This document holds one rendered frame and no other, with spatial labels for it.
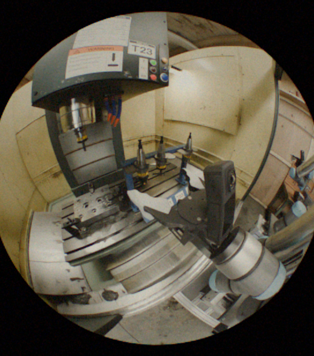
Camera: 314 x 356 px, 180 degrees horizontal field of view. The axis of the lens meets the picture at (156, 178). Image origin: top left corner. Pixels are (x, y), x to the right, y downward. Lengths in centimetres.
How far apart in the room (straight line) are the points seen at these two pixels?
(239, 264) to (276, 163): 261
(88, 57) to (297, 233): 60
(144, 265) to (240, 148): 113
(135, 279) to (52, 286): 70
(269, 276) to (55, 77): 55
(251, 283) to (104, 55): 54
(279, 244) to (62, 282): 114
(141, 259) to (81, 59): 91
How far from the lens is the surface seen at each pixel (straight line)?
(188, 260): 80
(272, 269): 21
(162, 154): 47
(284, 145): 271
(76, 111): 43
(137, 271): 71
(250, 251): 17
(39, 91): 35
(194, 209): 15
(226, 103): 102
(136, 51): 40
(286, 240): 30
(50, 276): 109
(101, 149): 97
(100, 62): 35
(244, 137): 97
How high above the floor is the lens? 143
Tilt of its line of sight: 37 degrees down
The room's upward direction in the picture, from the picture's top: straight up
